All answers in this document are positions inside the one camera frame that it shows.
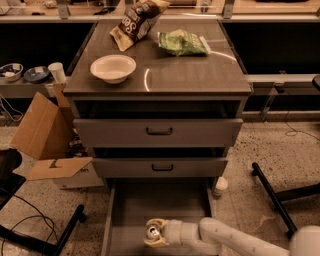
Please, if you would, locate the grey open bottom drawer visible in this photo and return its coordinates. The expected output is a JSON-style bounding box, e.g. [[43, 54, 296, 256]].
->
[[101, 178, 213, 256]]

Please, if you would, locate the grey top drawer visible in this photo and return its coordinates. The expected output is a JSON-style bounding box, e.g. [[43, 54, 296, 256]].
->
[[74, 119, 243, 148]]

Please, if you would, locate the blue bowl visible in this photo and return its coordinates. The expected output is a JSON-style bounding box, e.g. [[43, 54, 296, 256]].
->
[[23, 66, 50, 83]]

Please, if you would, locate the white patterned bowl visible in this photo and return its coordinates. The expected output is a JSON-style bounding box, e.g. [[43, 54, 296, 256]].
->
[[0, 63, 23, 82]]

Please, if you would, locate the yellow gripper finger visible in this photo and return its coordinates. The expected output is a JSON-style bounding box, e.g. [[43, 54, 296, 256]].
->
[[146, 218, 168, 230], [144, 236, 168, 248]]

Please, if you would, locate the open cardboard box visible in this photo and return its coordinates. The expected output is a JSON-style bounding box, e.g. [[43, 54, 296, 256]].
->
[[10, 92, 104, 189]]

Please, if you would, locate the grey drawer cabinet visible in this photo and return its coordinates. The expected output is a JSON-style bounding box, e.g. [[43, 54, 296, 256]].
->
[[63, 18, 254, 188]]

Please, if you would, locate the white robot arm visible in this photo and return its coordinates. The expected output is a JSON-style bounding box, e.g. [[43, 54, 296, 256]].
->
[[144, 217, 320, 256]]

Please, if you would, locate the green chip bag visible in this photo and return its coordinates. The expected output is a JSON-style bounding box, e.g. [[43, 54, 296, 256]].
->
[[158, 29, 211, 56]]

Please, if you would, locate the black stand leg left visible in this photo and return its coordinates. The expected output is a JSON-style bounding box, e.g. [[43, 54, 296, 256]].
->
[[0, 204, 86, 256]]

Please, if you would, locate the black stand leg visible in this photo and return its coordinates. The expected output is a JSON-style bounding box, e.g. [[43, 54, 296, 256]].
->
[[0, 204, 86, 256], [251, 162, 320, 238]]

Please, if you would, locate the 7up soda can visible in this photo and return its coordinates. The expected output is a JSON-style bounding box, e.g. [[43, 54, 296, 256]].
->
[[146, 225, 161, 241]]

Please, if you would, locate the grey middle drawer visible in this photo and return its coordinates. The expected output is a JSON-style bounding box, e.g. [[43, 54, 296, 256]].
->
[[93, 158, 227, 178]]

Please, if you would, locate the black chair seat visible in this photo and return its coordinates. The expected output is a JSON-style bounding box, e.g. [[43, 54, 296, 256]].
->
[[0, 148, 25, 209]]

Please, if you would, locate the black stand leg right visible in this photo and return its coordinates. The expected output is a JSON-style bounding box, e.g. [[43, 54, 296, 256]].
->
[[251, 162, 320, 238]]

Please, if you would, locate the white paper cup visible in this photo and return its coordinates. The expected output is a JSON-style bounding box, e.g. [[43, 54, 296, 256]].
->
[[48, 62, 66, 83]]

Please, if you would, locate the black cable on floor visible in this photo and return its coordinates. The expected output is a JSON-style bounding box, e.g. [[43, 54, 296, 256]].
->
[[0, 193, 59, 256]]

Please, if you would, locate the brown chip bag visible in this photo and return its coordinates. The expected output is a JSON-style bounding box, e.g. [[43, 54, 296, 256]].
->
[[110, 0, 170, 52]]

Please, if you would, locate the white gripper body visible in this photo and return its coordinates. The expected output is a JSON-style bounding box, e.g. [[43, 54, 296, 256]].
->
[[163, 220, 200, 246]]

